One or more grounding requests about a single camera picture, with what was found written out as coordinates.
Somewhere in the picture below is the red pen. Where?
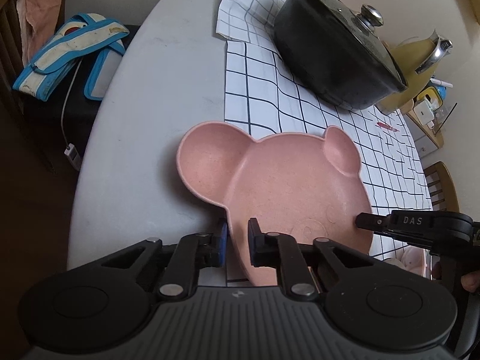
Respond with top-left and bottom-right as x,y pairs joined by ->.
377,121 -> 399,133

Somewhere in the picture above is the pink hanging towel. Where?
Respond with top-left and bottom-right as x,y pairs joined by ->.
16,0 -> 63,66

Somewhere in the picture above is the white charging cable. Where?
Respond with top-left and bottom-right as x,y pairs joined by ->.
61,59 -> 83,169

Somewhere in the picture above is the white black-grid tablecloth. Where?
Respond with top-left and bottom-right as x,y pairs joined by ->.
215,0 -> 434,262

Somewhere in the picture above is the yellow electric kettle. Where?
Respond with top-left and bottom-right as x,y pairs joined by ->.
376,31 -> 453,116

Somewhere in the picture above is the pink bear-shaped plate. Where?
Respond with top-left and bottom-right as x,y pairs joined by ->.
176,122 -> 373,286

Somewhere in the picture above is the brown wooden chair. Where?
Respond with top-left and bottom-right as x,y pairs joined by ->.
424,161 -> 460,213

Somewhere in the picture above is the black cooking pot with lid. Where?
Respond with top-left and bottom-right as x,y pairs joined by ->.
273,0 -> 408,111

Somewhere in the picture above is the blue and white bag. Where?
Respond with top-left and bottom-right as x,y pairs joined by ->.
13,13 -> 129,102

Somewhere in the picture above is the wooden sideboard cabinet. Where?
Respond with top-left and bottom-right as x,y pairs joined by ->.
404,99 -> 444,153

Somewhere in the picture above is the white tissue box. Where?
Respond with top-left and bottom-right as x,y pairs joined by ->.
412,99 -> 434,125

